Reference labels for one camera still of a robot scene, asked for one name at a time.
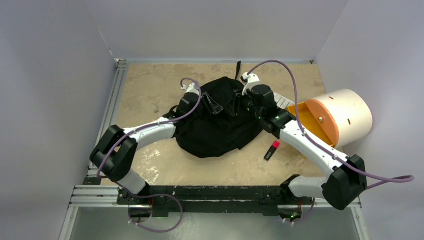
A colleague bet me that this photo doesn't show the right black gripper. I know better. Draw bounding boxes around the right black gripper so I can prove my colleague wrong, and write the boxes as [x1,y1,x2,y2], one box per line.
[226,88,264,121]

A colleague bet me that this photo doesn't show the black student backpack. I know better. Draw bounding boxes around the black student backpack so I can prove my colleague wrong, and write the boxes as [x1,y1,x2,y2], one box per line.
[174,76,263,159]

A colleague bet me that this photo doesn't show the pink black highlighter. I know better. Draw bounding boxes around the pink black highlighter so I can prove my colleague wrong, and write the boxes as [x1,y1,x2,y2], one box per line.
[263,140,281,161]

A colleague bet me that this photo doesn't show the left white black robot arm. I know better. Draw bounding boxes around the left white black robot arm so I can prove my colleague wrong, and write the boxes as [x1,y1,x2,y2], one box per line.
[89,92,224,205]

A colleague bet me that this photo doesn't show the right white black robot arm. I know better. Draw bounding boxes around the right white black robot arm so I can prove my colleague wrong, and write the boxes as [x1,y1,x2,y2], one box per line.
[228,84,368,211]

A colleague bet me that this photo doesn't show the small clear cap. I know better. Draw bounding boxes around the small clear cap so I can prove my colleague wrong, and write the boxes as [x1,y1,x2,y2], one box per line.
[152,103,159,113]

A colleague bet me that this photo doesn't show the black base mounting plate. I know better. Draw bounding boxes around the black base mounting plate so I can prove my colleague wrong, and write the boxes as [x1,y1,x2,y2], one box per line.
[117,185,312,217]

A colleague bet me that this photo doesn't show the white cylinder orange drawer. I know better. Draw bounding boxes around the white cylinder orange drawer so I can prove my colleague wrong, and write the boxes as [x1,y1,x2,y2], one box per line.
[298,89,373,149]

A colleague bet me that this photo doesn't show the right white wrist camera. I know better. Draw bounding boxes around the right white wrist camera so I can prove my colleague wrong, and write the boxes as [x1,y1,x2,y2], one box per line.
[240,72,261,96]

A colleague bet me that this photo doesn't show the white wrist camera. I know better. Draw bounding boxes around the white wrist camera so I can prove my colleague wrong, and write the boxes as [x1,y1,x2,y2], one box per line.
[181,82,201,96]
[240,72,261,96]

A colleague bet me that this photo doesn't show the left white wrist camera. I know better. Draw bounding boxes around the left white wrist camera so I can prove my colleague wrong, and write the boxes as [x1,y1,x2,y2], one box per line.
[181,82,201,96]

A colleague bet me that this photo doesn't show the aluminium frame rails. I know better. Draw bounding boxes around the aluminium frame rails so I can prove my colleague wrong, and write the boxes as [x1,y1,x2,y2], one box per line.
[59,58,370,240]

